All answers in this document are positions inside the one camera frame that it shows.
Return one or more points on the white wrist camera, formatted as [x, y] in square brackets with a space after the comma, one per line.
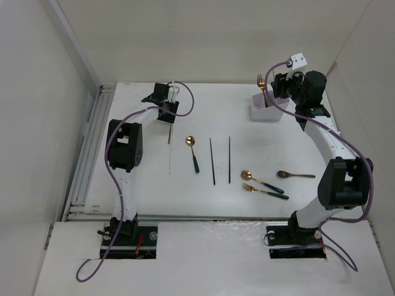
[296, 63]
[172, 93]

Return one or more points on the black chopstick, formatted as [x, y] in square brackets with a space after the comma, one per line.
[212, 162]
[229, 160]

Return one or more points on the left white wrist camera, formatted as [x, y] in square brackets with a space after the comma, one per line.
[172, 93]

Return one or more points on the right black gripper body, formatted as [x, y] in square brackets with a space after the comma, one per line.
[290, 83]

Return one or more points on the gold fork green handle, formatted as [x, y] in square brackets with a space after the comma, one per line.
[249, 188]
[263, 92]

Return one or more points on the gold spoon green handle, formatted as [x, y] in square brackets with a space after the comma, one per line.
[246, 175]
[190, 141]

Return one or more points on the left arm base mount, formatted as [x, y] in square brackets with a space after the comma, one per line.
[141, 245]

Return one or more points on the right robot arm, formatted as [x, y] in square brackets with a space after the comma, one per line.
[347, 181]

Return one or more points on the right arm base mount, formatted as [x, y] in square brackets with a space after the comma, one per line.
[284, 243]

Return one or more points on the rose gold fork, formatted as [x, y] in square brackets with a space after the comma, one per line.
[260, 82]

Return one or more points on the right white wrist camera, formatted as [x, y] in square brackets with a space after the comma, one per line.
[296, 63]

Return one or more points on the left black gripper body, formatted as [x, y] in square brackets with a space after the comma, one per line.
[168, 116]

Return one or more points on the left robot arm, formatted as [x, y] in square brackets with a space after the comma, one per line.
[124, 152]

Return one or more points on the white three-slot utensil container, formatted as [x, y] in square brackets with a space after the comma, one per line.
[261, 109]

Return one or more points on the aluminium rail frame left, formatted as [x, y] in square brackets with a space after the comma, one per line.
[93, 131]

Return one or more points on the thin silver chopstick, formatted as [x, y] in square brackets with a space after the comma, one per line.
[170, 154]

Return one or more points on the brown wooden spoon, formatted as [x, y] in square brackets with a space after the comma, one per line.
[285, 174]

